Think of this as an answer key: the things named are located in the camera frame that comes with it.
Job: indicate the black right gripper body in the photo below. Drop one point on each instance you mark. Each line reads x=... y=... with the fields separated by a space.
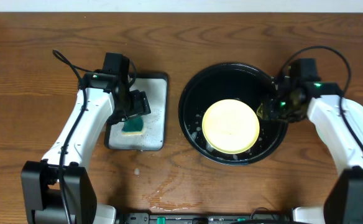
x=280 y=108

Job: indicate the mint plate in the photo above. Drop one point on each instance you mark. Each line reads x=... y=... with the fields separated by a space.
x=360 y=118

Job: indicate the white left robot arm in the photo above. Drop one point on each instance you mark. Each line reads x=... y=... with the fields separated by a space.
x=57 y=189

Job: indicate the green yellow sponge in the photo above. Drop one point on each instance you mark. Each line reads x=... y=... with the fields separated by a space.
x=133 y=127

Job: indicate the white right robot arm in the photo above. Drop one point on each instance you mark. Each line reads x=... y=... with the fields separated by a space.
x=345 y=202

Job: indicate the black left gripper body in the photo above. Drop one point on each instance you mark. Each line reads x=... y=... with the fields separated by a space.
x=139 y=106

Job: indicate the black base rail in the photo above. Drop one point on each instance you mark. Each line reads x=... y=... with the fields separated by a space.
x=178 y=218

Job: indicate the yellow plate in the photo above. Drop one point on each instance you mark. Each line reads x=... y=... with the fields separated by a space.
x=230 y=126

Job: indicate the black rectangular soap tray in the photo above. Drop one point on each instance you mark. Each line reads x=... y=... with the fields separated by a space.
x=151 y=136

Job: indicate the round black tray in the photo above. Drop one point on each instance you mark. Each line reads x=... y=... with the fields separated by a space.
x=223 y=81

